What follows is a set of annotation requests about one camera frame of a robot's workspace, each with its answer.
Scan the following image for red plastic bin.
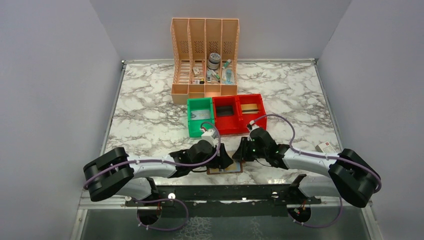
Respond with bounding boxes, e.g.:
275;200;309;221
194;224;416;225
237;94;267;133
212;95;241;135

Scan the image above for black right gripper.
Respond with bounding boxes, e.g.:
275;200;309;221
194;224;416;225
233;136;268;161

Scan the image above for small grey white bottle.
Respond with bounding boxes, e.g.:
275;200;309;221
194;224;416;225
206;72;212;83

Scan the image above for black card in red bin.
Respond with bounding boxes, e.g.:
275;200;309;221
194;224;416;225
215;105;235;117

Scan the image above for grey round tin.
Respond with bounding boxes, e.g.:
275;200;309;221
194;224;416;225
206;52;221;70

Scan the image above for gold VIP card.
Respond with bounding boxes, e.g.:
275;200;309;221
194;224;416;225
240;103;259;114

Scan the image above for orange plastic desk organizer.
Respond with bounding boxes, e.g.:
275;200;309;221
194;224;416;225
170;18;240;105

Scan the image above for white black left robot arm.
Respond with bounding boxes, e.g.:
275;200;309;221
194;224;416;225
83;140;234;206

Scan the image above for small white red box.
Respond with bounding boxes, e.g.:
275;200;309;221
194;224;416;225
315;141;339;154

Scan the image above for green white marker pen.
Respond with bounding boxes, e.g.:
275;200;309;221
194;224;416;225
209;70;221;83

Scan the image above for small teal tube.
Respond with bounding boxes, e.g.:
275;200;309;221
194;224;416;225
222;59;232;69

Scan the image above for aluminium frame rail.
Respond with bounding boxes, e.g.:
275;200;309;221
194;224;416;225
86;178;370;208

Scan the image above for brown leather card holder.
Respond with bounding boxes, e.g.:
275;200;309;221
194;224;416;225
206;161;243;175

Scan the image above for teal packaged item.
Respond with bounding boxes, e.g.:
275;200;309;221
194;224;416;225
221;68;236;85

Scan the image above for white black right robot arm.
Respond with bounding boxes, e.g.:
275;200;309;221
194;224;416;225
232;127;379;208

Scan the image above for green plastic bin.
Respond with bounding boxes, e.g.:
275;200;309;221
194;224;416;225
187;97;215;138

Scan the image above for silver card in green bin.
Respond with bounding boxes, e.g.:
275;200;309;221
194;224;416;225
190;109;211;121

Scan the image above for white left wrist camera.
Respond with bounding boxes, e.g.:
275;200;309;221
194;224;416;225
201;128;221;147

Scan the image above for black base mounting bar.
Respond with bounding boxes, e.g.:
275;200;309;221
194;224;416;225
125;184;321;218

